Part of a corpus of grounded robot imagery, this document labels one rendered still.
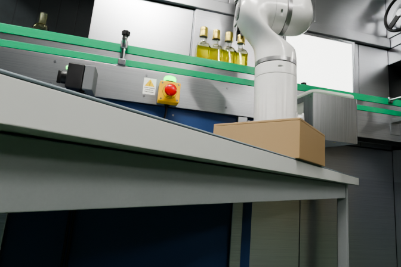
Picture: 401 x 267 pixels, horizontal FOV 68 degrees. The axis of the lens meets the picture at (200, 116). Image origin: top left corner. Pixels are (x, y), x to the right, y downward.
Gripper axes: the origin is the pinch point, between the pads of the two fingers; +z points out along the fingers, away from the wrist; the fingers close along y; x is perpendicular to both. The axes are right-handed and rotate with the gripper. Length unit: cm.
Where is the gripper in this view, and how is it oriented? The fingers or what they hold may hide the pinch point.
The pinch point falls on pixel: (241, 34)
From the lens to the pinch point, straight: 139.9
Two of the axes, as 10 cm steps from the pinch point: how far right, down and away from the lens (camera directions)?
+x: 9.7, 1.3, 2.1
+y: 2.3, -1.7, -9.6
